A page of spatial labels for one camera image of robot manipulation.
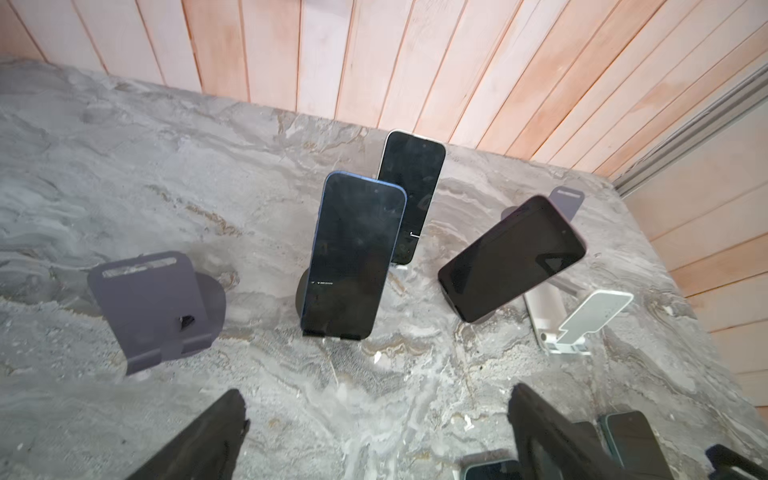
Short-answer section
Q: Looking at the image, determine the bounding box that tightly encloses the grey round phone stand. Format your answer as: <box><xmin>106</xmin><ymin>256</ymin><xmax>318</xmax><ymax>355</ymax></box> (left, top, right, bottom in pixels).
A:
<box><xmin>501</xmin><ymin>186</ymin><xmax>585</xmax><ymax>224</ymax></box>

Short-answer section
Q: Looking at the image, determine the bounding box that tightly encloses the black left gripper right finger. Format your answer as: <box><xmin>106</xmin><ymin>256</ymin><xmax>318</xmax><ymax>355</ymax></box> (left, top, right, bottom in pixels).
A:
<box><xmin>507</xmin><ymin>383</ymin><xmax>633</xmax><ymax>479</ymax></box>

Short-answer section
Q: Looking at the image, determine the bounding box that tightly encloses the white-edged phone on stand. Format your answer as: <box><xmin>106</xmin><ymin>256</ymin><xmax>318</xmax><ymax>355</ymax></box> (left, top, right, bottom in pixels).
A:
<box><xmin>378</xmin><ymin>130</ymin><xmax>446</xmax><ymax>265</ymax></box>

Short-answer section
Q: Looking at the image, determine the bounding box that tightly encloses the white folding stand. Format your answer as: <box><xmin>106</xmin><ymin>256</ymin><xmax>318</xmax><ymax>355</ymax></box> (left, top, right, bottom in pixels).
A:
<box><xmin>523</xmin><ymin>279</ymin><xmax>634</xmax><ymax>356</ymax></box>

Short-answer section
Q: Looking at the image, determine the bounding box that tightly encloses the pink-edged phone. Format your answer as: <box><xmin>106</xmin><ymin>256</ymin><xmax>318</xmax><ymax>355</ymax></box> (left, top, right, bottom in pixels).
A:
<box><xmin>438</xmin><ymin>195</ymin><xmax>587</xmax><ymax>323</ymax></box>

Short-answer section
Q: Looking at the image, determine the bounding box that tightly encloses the blue-edged phone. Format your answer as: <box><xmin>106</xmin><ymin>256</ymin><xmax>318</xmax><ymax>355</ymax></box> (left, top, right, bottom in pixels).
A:
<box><xmin>300</xmin><ymin>171</ymin><xmax>407</xmax><ymax>341</ymax></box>

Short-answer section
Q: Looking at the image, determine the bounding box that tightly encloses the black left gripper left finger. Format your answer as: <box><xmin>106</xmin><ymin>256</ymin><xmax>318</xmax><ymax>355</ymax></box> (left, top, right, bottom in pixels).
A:
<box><xmin>129</xmin><ymin>389</ymin><xmax>250</xmax><ymax>479</ymax></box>

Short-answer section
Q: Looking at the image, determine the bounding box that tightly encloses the green-edged phone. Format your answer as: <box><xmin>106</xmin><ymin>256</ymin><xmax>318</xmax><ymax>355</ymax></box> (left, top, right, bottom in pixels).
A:
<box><xmin>460</xmin><ymin>459</ymin><xmax>523</xmax><ymax>480</ymax></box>

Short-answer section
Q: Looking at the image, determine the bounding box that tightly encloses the dark round phone stand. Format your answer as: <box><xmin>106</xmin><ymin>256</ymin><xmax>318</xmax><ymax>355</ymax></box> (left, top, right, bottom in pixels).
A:
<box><xmin>295</xmin><ymin>269</ymin><xmax>309</xmax><ymax>319</ymax></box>

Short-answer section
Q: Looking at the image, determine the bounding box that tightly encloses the dark round stand front left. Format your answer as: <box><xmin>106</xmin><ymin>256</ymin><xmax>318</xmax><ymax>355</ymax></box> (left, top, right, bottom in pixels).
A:
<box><xmin>87</xmin><ymin>251</ymin><xmax>227</xmax><ymax>376</ymax></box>

